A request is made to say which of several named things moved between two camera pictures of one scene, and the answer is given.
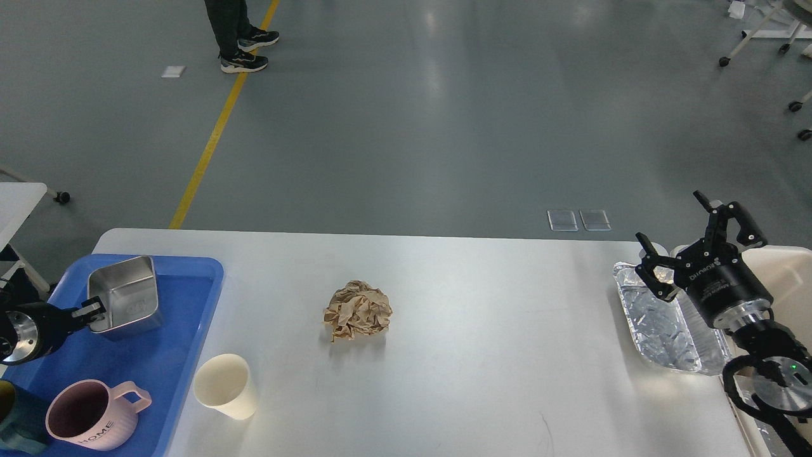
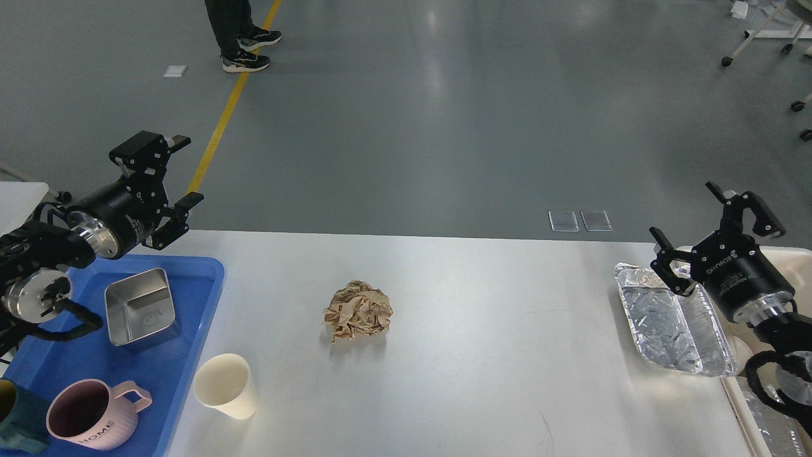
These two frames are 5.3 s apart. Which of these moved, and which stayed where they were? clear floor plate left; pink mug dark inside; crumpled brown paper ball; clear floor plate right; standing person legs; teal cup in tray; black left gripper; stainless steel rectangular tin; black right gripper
Moved: black left gripper; black right gripper; stainless steel rectangular tin
Stayed: pink mug dark inside; teal cup in tray; crumpled brown paper ball; clear floor plate left; standing person legs; clear floor plate right
